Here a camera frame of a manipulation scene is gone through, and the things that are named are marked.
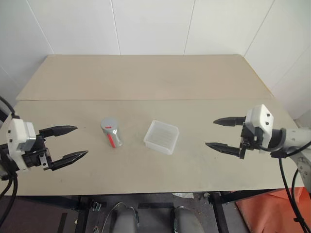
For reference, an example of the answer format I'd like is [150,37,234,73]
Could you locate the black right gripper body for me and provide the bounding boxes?
[239,122,265,152]

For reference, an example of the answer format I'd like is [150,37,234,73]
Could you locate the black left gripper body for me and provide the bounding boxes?
[23,133,53,171]

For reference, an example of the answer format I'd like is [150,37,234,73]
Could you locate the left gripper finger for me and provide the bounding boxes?
[50,150,89,172]
[38,125,79,139]

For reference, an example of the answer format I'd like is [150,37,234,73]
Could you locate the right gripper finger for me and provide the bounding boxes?
[213,116,247,127]
[205,142,245,160]

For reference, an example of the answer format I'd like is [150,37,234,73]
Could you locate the silver red can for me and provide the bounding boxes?
[100,117,123,149]

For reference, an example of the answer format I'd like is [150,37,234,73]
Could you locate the clear plastic square container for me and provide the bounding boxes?
[143,119,180,156]

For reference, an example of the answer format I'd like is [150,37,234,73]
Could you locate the white crumpled scrap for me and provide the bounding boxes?
[173,192,194,199]

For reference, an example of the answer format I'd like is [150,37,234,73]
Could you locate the orange sheet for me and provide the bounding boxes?
[235,188,311,233]

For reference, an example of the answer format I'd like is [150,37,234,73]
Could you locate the grey rounded shape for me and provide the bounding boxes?
[115,206,139,233]
[171,206,207,233]

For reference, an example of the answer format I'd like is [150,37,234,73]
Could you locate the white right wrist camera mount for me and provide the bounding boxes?
[243,104,276,155]

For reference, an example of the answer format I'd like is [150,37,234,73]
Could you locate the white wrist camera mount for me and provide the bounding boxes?
[6,118,37,172]
[243,104,276,155]

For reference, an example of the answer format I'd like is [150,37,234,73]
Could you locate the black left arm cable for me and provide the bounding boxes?
[0,96,19,202]

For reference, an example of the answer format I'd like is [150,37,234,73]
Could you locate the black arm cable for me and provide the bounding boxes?
[0,96,19,202]
[255,143,311,233]

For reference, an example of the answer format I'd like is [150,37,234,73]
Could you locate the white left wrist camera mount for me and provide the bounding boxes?
[6,118,37,172]

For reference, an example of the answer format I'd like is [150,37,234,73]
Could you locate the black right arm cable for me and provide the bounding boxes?
[255,143,311,233]

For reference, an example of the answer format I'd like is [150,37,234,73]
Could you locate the black metal table frame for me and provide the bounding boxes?
[17,190,280,233]

